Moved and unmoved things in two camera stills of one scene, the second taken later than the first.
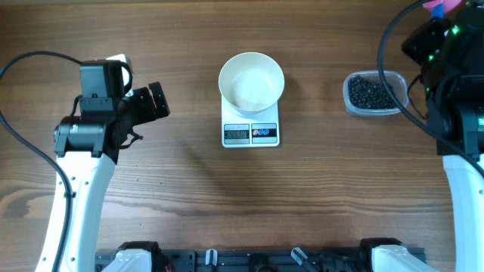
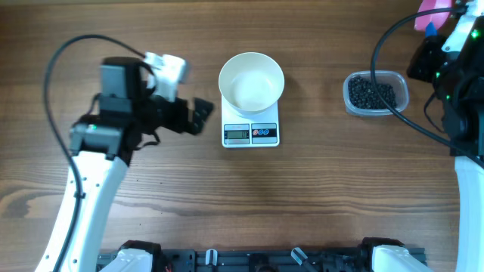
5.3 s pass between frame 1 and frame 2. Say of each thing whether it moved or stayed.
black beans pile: stayed
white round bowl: stayed
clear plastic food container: stayed
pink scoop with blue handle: moved
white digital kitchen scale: stayed
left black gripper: moved
